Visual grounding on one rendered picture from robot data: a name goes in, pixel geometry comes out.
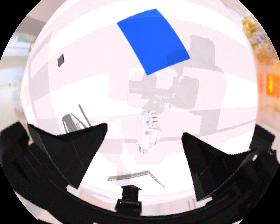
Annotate blue flat rectangular plate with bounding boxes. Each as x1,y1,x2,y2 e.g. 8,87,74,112
116,8,191,75

